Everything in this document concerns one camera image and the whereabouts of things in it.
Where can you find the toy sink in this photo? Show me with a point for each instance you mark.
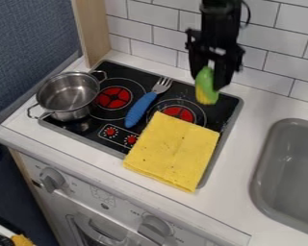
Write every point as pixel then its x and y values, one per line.
pixel 289 176

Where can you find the yellow cloth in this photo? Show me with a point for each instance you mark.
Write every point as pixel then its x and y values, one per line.
pixel 173 150

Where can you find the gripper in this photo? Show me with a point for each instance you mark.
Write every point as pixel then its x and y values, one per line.
pixel 216 40

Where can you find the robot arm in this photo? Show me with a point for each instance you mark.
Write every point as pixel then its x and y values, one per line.
pixel 221 6

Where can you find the silver pot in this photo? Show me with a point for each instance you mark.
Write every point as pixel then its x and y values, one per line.
pixel 67 95

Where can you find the yellow toy corn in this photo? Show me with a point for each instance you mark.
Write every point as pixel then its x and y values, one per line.
pixel 206 87

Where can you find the toy stove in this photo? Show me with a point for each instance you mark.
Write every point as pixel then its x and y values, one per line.
pixel 139 109

